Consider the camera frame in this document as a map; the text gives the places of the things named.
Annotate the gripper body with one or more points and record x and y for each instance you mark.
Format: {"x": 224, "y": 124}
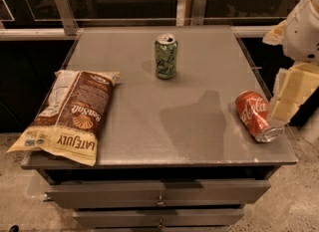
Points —
{"x": 303, "y": 32}

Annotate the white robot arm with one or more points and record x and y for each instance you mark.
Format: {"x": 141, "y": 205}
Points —
{"x": 298, "y": 35}

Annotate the grey drawer cabinet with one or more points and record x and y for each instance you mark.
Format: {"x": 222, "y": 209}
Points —
{"x": 183, "y": 129}

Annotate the grey drawer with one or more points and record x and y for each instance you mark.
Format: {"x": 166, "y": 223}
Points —
{"x": 151, "y": 218}
{"x": 128, "y": 194}

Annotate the grey top drawer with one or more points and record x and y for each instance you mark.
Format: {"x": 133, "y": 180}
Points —
{"x": 128, "y": 194}

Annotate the metal top drawer knob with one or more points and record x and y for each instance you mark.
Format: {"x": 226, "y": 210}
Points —
{"x": 161, "y": 202}

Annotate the red Coca-Cola can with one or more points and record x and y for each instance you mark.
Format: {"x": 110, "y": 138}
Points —
{"x": 252, "y": 109}

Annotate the green LaCroix can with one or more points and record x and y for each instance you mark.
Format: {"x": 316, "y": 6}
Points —
{"x": 166, "y": 52}

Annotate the Late July chip bag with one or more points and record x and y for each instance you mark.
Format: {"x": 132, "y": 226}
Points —
{"x": 74, "y": 113}

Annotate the white horizontal rail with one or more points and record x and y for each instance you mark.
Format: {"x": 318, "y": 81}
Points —
{"x": 59, "y": 33}

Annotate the right metal railing bracket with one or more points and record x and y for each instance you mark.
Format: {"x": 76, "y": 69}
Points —
{"x": 190, "y": 12}

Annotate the metal railing bracket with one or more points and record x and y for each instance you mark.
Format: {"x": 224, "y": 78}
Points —
{"x": 190, "y": 12}
{"x": 66, "y": 14}

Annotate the left metal railing bracket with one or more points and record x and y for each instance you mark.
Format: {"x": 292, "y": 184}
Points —
{"x": 66, "y": 14}

